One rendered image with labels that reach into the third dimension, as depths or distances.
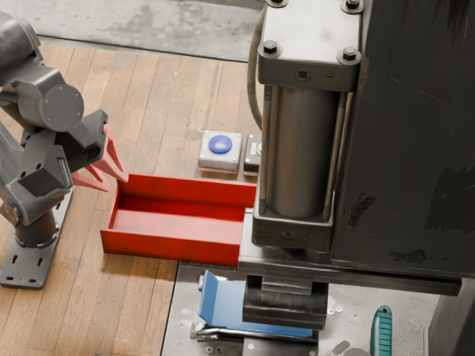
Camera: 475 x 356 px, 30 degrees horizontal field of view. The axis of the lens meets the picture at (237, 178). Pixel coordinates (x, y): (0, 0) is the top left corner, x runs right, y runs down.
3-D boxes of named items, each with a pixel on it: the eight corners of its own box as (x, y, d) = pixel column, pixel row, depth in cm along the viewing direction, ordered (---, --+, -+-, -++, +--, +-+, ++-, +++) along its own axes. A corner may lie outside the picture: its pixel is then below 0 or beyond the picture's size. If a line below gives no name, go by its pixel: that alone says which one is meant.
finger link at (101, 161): (138, 191, 118) (92, 148, 112) (97, 210, 121) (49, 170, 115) (142, 155, 123) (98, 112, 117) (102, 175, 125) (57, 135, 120)
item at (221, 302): (206, 280, 125) (205, 269, 122) (314, 292, 124) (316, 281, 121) (198, 324, 121) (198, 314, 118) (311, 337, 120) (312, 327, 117)
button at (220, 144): (210, 140, 151) (210, 132, 150) (233, 143, 151) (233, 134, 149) (206, 157, 149) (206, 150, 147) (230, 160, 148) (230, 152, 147)
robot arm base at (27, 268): (68, 157, 140) (25, 153, 141) (34, 261, 128) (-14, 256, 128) (74, 188, 146) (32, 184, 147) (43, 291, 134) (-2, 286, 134)
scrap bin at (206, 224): (119, 193, 146) (115, 170, 141) (270, 208, 144) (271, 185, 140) (103, 253, 138) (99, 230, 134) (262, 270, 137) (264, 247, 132)
